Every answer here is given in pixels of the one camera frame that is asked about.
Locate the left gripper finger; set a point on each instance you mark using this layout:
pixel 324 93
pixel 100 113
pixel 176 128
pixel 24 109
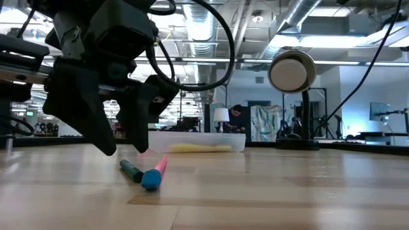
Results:
pixel 137 118
pixel 80 108

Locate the yellow highlighter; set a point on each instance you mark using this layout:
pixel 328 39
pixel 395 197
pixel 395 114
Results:
pixel 198 148

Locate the black background robot arm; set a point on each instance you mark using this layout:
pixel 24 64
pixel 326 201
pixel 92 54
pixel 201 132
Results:
pixel 187 123

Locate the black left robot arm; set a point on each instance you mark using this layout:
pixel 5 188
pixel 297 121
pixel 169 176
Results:
pixel 68 38

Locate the pink-lidded clear pencil box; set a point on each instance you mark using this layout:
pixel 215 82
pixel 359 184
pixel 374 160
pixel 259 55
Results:
pixel 207 139

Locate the green crayon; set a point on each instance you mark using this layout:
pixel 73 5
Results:
pixel 131 171

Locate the pink pencil blue cap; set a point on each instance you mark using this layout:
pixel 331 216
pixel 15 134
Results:
pixel 151 179

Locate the white-shade table lamp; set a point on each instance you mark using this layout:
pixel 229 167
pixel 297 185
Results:
pixel 221 114

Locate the person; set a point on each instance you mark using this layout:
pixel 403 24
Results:
pixel 237 119

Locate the teal marbled panel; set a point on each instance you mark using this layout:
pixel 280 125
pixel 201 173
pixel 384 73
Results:
pixel 265 121

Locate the black desk lamp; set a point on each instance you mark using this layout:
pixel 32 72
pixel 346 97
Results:
pixel 289 73

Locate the long ceiling light strip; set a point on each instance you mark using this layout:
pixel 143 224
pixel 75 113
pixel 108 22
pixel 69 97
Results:
pixel 287 60

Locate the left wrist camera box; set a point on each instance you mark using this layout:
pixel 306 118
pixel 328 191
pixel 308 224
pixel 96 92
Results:
pixel 121 32

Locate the silver ribbed air duct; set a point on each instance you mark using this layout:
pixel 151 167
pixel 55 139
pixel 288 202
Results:
pixel 199 25

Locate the grey rectangular air duct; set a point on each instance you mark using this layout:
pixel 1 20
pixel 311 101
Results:
pixel 335 25

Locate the wall-mounted monitor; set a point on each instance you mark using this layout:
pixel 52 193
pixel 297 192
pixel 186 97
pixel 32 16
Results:
pixel 378 111

